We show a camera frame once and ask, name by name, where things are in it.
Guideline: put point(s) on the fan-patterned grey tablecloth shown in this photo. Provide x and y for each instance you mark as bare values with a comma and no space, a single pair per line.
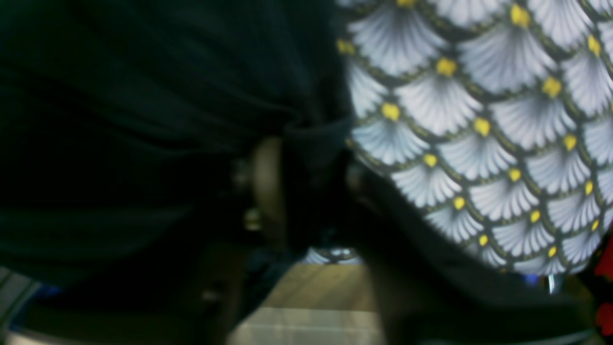
491,117

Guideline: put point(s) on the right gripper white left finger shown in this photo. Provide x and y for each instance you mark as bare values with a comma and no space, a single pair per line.
183,289

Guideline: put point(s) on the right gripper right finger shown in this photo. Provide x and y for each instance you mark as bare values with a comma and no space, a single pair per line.
428,292

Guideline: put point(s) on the red clamp at right edge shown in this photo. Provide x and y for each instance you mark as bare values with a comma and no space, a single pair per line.
603,294

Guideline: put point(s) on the black T-shirt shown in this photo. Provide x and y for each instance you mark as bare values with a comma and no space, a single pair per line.
121,119

